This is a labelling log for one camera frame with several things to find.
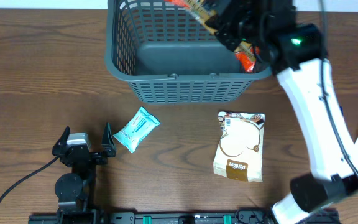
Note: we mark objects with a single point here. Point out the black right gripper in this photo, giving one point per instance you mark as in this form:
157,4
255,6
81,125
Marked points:
223,35

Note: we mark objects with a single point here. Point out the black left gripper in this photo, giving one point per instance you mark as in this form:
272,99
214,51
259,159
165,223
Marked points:
102,157

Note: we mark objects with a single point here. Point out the orange spaghetti package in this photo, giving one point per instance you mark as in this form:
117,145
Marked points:
207,14

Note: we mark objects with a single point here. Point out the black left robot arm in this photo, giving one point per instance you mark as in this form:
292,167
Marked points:
75,190

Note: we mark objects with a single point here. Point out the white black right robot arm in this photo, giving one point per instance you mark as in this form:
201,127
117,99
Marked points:
297,56

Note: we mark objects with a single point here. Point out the teal wet wipes pack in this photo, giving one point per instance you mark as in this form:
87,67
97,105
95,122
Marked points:
139,127

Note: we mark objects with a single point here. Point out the grey plastic basket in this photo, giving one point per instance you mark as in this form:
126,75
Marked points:
167,57

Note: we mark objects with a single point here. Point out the beige Panitee snack bag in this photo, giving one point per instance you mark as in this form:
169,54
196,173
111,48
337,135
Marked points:
240,148

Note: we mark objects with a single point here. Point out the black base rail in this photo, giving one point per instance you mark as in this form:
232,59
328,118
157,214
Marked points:
246,216

